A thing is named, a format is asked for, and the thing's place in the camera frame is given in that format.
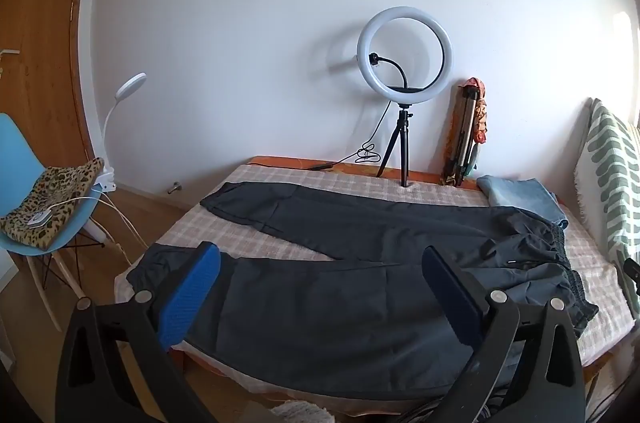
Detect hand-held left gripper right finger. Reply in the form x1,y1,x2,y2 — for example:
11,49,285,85
421,245,586,423

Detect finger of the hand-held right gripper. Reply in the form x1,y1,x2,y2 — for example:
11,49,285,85
622,259,640,319

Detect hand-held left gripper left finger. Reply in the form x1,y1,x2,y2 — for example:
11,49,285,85
55,241,222,423

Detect dark grey pants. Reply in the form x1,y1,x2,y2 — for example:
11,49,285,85
126,181,600,401

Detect beige checked blanket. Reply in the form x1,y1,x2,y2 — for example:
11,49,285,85
114,163,640,414

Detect green and white patterned pillow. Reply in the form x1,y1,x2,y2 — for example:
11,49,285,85
572,98,640,276

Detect folded blue jeans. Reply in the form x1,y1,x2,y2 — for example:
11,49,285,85
476,174,570,229

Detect folded silver tripod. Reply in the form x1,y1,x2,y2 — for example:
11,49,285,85
442,85,483,186

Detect leopard print cloth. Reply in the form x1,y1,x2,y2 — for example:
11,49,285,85
0,157,106,251

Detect folded tripod with cloth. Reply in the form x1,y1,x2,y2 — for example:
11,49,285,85
445,78,488,184

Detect white clip lamp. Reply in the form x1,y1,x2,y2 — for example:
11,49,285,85
92,73,148,194

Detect light blue chair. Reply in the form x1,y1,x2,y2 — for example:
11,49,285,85
0,113,108,334

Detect wooden door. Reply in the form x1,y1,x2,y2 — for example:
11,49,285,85
0,0,101,184

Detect tangled white cables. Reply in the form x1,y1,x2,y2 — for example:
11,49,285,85
50,190,151,264

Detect white ring light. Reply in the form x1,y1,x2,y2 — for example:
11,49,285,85
356,5,457,104

